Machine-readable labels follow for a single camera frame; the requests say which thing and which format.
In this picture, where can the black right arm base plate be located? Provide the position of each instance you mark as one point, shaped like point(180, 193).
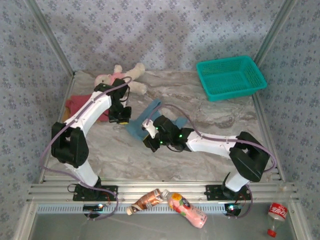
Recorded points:
point(212, 192)

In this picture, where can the clear cola bottle red label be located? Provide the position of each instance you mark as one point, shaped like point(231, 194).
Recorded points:
point(277, 211)

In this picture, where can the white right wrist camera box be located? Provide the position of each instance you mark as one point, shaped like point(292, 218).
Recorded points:
point(149, 128)

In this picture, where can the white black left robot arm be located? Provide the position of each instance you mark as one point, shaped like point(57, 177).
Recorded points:
point(72, 145)

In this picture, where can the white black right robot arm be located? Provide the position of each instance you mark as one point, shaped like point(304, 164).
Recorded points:
point(250, 157)

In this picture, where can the white plush doll pink outfit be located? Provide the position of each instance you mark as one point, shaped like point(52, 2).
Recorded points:
point(137, 70)

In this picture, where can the blue tank top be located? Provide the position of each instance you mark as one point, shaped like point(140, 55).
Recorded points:
point(140, 125)

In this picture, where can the pink drink bottle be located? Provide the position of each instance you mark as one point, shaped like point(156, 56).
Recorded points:
point(186, 208)

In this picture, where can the red tank top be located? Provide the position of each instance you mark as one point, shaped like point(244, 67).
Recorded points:
point(77, 102)

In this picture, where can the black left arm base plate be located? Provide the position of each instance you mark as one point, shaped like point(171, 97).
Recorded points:
point(110, 191)

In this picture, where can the teal plastic basket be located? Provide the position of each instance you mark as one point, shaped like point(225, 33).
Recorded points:
point(230, 77)

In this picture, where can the aluminium frame post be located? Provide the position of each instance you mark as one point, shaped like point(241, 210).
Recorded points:
point(52, 37)
point(270, 37)

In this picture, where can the aluminium frame cross rail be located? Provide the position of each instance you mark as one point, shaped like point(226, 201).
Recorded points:
point(185, 186)

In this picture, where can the aluminium side rail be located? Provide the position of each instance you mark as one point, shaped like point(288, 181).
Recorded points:
point(262, 112)
point(69, 87)

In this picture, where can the brown drink bottle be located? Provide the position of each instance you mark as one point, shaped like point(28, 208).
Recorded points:
point(147, 200)

